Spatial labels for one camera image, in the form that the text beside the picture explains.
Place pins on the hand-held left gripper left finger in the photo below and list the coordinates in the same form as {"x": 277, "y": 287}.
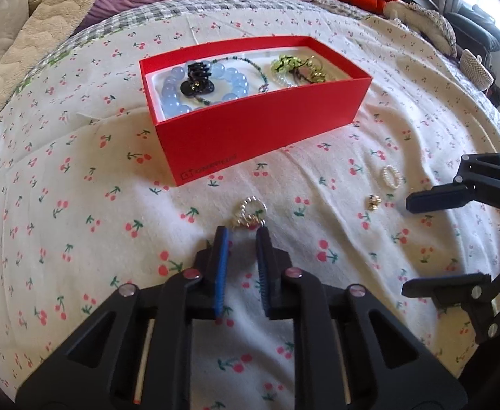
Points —
{"x": 221, "y": 273}

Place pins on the small gold earring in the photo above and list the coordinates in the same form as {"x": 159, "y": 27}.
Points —
{"x": 373, "y": 202}

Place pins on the black hair claw clip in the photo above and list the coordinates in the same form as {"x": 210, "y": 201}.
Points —
{"x": 196, "y": 79}

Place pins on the cream quilted blanket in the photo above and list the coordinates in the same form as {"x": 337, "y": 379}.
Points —
{"x": 40, "y": 21}

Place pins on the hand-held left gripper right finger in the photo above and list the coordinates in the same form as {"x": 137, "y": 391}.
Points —
{"x": 262, "y": 273}

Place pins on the white woven basket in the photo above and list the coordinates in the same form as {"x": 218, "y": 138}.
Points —
{"x": 474, "y": 68}

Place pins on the cherry print bedsheet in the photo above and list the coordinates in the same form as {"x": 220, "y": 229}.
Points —
{"x": 104, "y": 222}

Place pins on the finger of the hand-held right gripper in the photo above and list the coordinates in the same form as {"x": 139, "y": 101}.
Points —
{"x": 446, "y": 287}
{"x": 438, "y": 200}

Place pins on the red cardboard box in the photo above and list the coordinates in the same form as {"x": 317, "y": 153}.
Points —
{"x": 254, "y": 136}

